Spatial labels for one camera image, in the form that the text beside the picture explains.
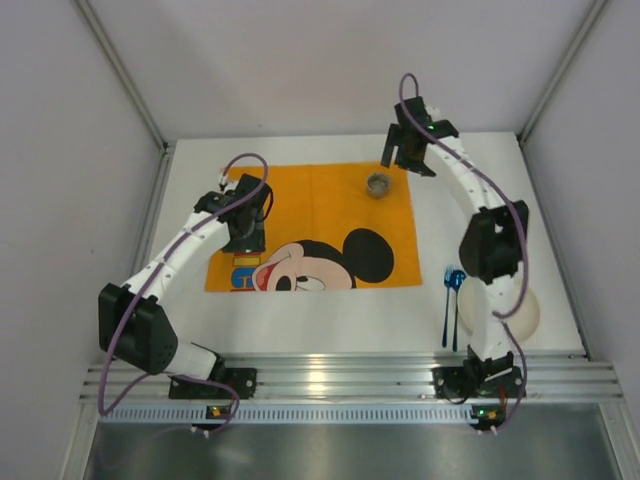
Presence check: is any small grey cup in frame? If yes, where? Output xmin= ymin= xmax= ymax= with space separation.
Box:
xmin=366 ymin=172 xmax=392 ymax=200

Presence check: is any orange Mickey Mouse placemat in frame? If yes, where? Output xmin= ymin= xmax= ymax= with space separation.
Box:
xmin=204 ymin=162 xmax=422 ymax=293

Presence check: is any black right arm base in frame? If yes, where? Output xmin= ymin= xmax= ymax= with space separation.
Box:
xmin=432 ymin=348 xmax=525 ymax=404

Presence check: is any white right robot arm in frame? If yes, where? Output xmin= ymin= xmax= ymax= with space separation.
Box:
xmin=381 ymin=96 xmax=529 ymax=362

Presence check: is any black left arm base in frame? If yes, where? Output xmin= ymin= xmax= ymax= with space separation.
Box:
xmin=168 ymin=367 xmax=258 ymax=400

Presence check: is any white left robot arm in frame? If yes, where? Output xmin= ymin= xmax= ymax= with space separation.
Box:
xmin=98 ymin=174 xmax=273 ymax=380

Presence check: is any cream round plate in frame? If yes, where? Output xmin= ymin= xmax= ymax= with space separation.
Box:
xmin=456 ymin=278 xmax=540 ymax=342

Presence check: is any aluminium mounting rail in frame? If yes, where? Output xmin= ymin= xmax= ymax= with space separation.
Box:
xmin=78 ymin=352 xmax=625 ymax=403

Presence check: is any slotted grey cable duct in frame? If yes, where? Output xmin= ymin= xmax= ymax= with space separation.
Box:
xmin=102 ymin=403 xmax=504 ymax=425

